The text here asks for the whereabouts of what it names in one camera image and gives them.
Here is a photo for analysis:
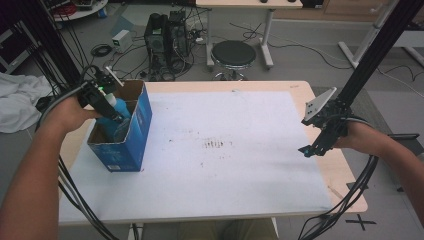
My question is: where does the blue cardboard box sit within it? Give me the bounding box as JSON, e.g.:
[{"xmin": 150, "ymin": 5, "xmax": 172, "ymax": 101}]
[{"xmin": 87, "ymin": 79, "xmax": 153, "ymax": 173}]

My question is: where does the white cloth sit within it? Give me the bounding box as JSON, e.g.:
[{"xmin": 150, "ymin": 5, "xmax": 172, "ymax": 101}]
[{"xmin": 0, "ymin": 72, "xmax": 53, "ymax": 134}]

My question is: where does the black round stool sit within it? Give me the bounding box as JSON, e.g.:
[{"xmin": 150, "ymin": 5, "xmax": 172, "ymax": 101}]
[{"xmin": 210, "ymin": 39, "xmax": 258, "ymax": 82}]

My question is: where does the black flat device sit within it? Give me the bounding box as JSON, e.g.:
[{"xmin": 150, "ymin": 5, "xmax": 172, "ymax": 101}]
[{"xmin": 386, "ymin": 133, "xmax": 420, "ymax": 141}]

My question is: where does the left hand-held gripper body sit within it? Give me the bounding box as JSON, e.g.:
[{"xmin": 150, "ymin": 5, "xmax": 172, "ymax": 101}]
[{"xmin": 77, "ymin": 65, "xmax": 125, "ymax": 108}]

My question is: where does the black computer tower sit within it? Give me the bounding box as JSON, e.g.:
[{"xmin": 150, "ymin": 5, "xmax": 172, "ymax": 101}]
[
  {"xmin": 168, "ymin": 10, "xmax": 192, "ymax": 58},
  {"xmin": 143, "ymin": 12, "xmax": 172, "ymax": 82}
]

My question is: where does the white table mat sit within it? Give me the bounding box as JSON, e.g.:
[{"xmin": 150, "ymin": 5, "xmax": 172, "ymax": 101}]
[{"xmin": 58, "ymin": 90, "xmax": 334, "ymax": 224}]

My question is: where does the small white box device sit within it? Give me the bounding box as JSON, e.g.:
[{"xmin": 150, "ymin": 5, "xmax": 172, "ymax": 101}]
[{"xmin": 111, "ymin": 29, "xmax": 134, "ymax": 54}]

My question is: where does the person's left hand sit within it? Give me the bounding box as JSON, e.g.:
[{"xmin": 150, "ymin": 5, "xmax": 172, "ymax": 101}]
[{"xmin": 41, "ymin": 95, "xmax": 103, "ymax": 135}]

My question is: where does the white desk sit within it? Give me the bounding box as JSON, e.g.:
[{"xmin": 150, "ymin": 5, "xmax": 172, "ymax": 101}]
[{"xmin": 195, "ymin": 0, "xmax": 304, "ymax": 71}]

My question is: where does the black tape strip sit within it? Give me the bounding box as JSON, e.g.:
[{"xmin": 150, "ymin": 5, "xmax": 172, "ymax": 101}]
[{"xmin": 345, "ymin": 181, "xmax": 369, "ymax": 192}]

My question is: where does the person's right hand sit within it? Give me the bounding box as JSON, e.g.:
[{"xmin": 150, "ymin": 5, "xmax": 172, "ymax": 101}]
[{"xmin": 334, "ymin": 121, "xmax": 385, "ymax": 157}]

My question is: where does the coiled black cable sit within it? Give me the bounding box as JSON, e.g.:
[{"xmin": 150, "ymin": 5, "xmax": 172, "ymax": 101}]
[{"xmin": 90, "ymin": 43, "xmax": 114, "ymax": 58}]

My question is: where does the round white table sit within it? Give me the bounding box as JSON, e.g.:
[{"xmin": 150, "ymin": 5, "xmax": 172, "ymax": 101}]
[{"xmin": 49, "ymin": 0, "xmax": 109, "ymax": 23}]

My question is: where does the right gripper cable bundle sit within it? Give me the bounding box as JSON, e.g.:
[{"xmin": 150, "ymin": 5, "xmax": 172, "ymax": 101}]
[{"xmin": 298, "ymin": 114, "xmax": 381, "ymax": 240}]

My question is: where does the white table leg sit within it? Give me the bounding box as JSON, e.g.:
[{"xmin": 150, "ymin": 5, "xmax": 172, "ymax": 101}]
[{"xmin": 266, "ymin": 218, "xmax": 280, "ymax": 239}]

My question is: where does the thin wooden stick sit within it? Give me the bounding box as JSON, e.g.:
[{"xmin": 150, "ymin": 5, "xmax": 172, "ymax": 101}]
[{"xmin": 327, "ymin": 184, "xmax": 351, "ymax": 208}]

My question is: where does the black metal post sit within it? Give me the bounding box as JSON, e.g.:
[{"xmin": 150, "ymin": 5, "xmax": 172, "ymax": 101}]
[
  {"xmin": 13, "ymin": 0, "xmax": 89, "ymax": 98},
  {"xmin": 328, "ymin": 0, "xmax": 424, "ymax": 114}
]

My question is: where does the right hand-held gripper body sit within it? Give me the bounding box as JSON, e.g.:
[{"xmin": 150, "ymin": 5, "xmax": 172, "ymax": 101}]
[{"xmin": 301, "ymin": 87, "xmax": 354, "ymax": 138}]

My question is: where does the white metal stand frame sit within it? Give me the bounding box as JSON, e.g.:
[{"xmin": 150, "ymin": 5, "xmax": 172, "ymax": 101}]
[{"xmin": 338, "ymin": 0, "xmax": 424, "ymax": 69}]

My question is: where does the gripper cable bundle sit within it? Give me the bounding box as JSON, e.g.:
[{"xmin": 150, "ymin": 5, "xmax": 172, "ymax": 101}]
[
  {"xmin": 298, "ymin": 114, "xmax": 381, "ymax": 240},
  {"xmin": 34, "ymin": 64, "xmax": 121, "ymax": 240}
]

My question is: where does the black tape cross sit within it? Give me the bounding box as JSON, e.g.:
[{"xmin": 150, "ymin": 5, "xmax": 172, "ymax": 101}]
[{"xmin": 344, "ymin": 213, "xmax": 378, "ymax": 232}]

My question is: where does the left gripper cable bundle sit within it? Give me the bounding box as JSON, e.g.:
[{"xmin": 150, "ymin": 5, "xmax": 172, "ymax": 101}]
[{"xmin": 34, "ymin": 64, "xmax": 121, "ymax": 240}]

